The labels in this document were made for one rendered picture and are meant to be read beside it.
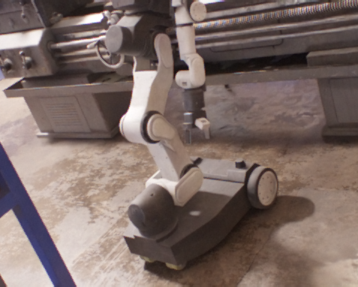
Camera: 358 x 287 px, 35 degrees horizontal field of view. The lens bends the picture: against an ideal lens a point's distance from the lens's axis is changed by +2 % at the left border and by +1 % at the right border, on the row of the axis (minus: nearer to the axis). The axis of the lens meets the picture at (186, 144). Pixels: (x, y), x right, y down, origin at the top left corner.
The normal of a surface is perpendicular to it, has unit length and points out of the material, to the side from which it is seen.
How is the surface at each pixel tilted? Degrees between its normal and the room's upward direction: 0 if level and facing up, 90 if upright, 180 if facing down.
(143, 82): 45
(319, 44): 90
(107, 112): 90
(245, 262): 0
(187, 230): 0
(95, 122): 90
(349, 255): 0
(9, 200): 90
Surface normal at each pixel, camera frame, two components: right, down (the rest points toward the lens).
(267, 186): 0.75, 0.06
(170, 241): -0.31, -0.85
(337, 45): -0.50, 0.53
